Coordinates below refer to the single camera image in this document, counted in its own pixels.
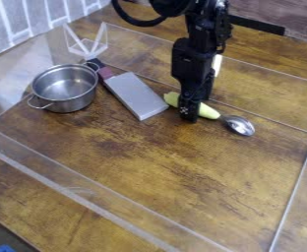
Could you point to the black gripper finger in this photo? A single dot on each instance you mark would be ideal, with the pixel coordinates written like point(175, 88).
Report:
point(188, 106)

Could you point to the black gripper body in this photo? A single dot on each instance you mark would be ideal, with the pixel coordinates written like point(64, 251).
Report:
point(192, 70)

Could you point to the grey sharpening stone block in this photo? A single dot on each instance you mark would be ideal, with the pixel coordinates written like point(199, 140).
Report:
point(135, 95)

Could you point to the yellow handled metal spoon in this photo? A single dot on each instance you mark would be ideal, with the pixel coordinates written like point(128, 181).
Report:
point(238, 124)

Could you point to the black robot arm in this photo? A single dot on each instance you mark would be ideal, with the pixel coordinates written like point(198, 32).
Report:
point(208, 27)

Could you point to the silver metal pot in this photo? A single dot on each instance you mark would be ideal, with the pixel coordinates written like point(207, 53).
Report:
point(64, 88)

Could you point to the black bar on table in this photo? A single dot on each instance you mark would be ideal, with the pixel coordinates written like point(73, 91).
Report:
point(257, 25)

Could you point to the blue object at corner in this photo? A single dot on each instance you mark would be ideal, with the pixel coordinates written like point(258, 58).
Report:
point(7, 248)

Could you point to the clear acrylic corner bracket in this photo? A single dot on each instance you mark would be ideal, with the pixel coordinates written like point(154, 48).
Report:
point(87, 48)

